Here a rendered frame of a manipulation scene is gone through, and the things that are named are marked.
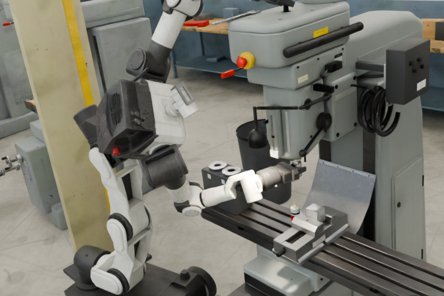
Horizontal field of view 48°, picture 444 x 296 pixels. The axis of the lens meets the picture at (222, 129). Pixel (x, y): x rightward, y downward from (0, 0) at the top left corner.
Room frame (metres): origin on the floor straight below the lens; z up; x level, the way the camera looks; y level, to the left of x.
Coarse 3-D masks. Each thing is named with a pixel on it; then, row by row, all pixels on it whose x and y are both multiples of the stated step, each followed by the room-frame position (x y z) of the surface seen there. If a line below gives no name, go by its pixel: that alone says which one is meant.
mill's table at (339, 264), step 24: (216, 216) 2.14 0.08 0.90; (240, 216) 2.05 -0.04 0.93; (264, 216) 2.06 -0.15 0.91; (288, 216) 2.02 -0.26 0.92; (264, 240) 1.89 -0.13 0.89; (336, 240) 1.77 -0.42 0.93; (360, 240) 1.75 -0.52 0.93; (312, 264) 1.69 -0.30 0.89; (336, 264) 1.61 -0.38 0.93; (360, 264) 1.60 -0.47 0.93; (384, 264) 1.58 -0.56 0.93; (408, 264) 1.57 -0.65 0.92; (432, 264) 1.55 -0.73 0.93; (360, 288) 1.52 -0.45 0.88; (384, 288) 1.45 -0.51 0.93; (408, 288) 1.44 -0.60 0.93; (432, 288) 1.42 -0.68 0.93
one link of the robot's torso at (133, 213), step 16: (96, 160) 1.94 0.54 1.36; (128, 160) 2.05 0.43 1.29; (112, 176) 1.91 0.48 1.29; (128, 176) 2.01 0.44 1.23; (112, 192) 1.96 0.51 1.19; (128, 192) 2.01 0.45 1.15; (112, 208) 1.97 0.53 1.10; (128, 208) 1.92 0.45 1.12; (144, 208) 2.00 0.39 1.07; (128, 224) 1.91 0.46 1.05; (144, 224) 1.97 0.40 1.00; (128, 240) 1.92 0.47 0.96
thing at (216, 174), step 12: (204, 168) 2.22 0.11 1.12; (216, 168) 2.18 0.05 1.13; (228, 168) 2.17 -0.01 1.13; (240, 168) 2.18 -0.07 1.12; (204, 180) 2.21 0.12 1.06; (216, 180) 2.14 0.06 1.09; (240, 192) 2.09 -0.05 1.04; (228, 204) 2.09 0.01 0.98; (240, 204) 2.09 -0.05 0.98; (252, 204) 2.14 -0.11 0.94
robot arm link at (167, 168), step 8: (160, 160) 1.66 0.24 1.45; (168, 160) 1.65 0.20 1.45; (176, 160) 1.65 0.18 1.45; (152, 168) 1.64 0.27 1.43; (160, 168) 1.63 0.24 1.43; (168, 168) 1.63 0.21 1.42; (176, 168) 1.64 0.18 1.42; (152, 176) 1.62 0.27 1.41; (160, 176) 1.62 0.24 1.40; (168, 176) 1.63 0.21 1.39; (176, 176) 1.64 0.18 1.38; (184, 176) 1.70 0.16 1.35; (160, 184) 1.63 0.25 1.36; (168, 184) 1.67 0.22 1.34; (176, 184) 1.67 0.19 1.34
